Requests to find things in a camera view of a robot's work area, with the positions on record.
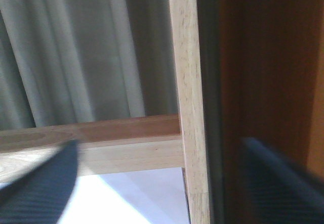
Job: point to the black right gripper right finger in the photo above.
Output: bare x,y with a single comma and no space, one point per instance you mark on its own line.
281,191

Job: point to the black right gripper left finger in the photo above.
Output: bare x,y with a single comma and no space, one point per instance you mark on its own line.
41,195

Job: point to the white paper sheet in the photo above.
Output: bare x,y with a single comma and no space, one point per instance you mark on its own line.
148,196

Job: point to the wooden shelf unit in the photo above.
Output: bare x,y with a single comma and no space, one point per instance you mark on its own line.
243,68

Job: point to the grey curtain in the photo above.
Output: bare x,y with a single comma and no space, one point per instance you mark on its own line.
73,61

